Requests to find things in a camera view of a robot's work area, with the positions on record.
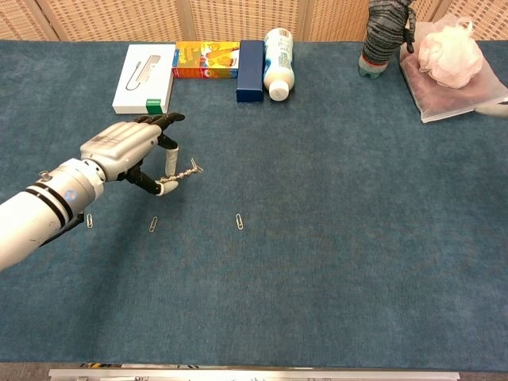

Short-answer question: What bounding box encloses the silver magnetic ball chain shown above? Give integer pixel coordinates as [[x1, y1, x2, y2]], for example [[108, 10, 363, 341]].
[[156, 166, 198, 186]]

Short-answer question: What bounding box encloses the translucent pink zip bag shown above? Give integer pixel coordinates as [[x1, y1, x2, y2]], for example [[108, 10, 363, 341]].
[[399, 21, 508, 124]]

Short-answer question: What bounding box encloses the white USB hub box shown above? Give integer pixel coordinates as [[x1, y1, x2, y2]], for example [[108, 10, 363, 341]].
[[112, 43, 176, 115]]

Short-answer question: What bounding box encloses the aluminium profile rail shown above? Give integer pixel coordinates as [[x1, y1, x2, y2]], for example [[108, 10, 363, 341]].
[[48, 368, 461, 381]]

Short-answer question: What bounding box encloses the bottle in grey knit sleeve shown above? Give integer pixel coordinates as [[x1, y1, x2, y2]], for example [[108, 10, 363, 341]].
[[358, 0, 417, 79]]

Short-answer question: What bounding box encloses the white bottle blue label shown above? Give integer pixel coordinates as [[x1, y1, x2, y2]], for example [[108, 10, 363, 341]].
[[263, 27, 296, 102]]

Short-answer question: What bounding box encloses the teal felt table cover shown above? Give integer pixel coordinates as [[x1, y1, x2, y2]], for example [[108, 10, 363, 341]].
[[0, 38, 508, 372]]

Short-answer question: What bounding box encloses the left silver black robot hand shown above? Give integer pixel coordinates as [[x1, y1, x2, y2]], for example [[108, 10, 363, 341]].
[[79, 112, 187, 198]]

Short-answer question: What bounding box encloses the dark blue long box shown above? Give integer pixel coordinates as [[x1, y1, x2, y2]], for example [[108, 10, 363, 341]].
[[236, 40, 265, 103]]

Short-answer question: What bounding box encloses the woven rattan folding screen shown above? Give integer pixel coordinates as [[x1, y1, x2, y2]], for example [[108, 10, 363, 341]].
[[0, 0, 508, 43]]

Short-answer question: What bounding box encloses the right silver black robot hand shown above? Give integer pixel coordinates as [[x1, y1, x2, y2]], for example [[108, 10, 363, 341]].
[[474, 101, 508, 119]]

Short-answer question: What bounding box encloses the yellow orange printed carton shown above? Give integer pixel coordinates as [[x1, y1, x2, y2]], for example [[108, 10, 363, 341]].
[[171, 40, 241, 79]]

